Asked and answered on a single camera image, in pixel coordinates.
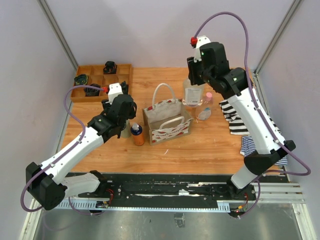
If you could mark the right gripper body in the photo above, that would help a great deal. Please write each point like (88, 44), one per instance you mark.
(193, 72)

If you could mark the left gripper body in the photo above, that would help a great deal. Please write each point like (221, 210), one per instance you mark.
(124, 87)

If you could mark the large cream lid bottle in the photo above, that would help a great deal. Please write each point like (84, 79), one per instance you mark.
(126, 132)

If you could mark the white cap clear bottle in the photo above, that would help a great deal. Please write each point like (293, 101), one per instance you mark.
(192, 94)

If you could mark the pink cap bottle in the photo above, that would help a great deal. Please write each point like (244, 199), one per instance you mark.
(205, 110)

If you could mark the watermelon print canvas bag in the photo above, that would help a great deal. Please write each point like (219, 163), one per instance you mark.
(167, 119)

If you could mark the black white striped cloth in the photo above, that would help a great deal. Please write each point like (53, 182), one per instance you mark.
(235, 123)

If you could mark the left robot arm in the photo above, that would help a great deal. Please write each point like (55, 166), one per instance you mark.
(48, 182)

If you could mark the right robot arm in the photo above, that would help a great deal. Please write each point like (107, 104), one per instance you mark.
(268, 141)

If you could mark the dark rolled sock right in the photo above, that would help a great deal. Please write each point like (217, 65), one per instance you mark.
(124, 87)

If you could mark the dark rolled sock centre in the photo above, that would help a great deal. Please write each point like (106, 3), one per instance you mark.
(92, 92)

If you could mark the dark rolled sock orange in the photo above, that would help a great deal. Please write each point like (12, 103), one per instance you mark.
(110, 67)

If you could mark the dark rolled sock green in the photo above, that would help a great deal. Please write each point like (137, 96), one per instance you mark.
(81, 79)

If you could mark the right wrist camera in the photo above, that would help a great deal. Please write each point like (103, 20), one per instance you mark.
(199, 41)

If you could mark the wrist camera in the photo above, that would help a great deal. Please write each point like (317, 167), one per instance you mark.
(114, 90)
(199, 41)

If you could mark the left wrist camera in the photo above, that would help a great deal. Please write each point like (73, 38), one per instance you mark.
(114, 90)

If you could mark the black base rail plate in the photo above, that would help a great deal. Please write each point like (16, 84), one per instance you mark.
(176, 191)

